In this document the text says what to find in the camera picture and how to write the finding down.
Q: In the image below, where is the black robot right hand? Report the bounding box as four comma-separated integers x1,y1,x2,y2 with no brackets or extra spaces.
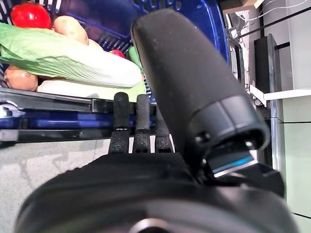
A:
14,8,299,233

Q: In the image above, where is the napa cabbage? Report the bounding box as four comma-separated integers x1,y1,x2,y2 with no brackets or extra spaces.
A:
36,77,148,100
0,23,144,88

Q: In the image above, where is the blue plastic shopping basket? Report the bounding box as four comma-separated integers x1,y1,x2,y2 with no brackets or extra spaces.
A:
0,0,246,149

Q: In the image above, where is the small red pepper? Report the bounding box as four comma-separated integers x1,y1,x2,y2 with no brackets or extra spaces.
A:
109,49,126,59

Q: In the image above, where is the black rectangular box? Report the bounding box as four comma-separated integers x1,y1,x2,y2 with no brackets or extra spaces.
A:
254,33,282,94

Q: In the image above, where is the tan potato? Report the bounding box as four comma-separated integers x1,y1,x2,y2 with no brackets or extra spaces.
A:
87,38,105,53
3,65,39,92
53,16,89,46

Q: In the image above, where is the white desk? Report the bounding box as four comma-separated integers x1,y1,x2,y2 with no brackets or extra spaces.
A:
249,84,311,107

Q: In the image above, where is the red tomato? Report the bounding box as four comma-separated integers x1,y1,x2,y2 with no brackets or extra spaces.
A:
10,2,53,30

